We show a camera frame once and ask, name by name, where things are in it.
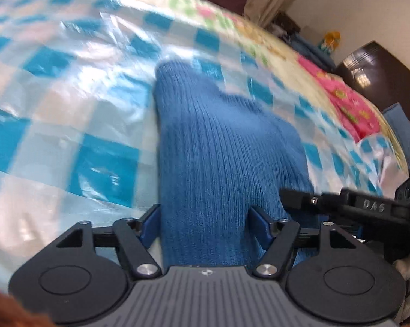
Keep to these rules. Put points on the blue striped knit sweater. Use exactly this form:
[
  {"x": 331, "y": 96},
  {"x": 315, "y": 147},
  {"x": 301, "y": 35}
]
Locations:
[{"x": 219, "y": 155}]

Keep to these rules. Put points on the yellow cartoon box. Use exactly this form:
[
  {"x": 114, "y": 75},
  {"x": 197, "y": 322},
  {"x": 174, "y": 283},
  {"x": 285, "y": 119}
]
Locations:
[{"x": 330, "y": 42}]

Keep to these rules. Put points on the blue checkered plastic sheet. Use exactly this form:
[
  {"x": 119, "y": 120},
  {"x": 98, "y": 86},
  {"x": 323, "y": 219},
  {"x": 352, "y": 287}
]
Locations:
[{"x": 78, "y": 131}]

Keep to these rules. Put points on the dark brown wooden cabinet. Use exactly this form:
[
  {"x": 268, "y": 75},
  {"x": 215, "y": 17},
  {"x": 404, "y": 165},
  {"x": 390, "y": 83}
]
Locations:
[{"x": 377, "y": 75}]

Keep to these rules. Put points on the folded blue clothes pile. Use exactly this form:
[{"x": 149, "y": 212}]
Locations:
[{"x": 311, "y": 52}]

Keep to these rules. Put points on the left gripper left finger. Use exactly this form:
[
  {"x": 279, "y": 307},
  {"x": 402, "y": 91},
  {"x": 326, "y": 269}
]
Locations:
[{"x": 135, "y": 237}]

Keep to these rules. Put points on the pink floral bed quilt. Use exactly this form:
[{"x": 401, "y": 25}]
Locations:
[{"x": 265, "y": 48}]

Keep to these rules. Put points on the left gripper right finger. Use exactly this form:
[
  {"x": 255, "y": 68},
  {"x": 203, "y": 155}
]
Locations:
[{"x": 278, "y": 238}]

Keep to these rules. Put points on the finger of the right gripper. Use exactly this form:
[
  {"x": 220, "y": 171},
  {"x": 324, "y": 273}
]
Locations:
[{"x": 327, "y": 202}]

